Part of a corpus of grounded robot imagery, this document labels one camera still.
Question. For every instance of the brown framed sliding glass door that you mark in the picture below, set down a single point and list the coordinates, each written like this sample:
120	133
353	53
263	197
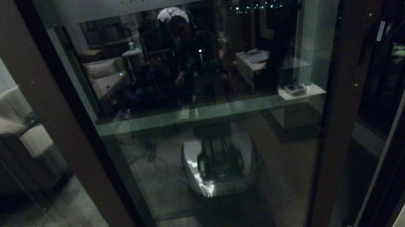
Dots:
341	106

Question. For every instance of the brown framed fixed glass panel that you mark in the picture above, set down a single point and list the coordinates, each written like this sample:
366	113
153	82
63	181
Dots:
65	132

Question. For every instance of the grey rug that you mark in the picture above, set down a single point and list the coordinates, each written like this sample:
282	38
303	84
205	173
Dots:
60	219

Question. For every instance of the light grey sofa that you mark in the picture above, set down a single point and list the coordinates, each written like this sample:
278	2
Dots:
3	126

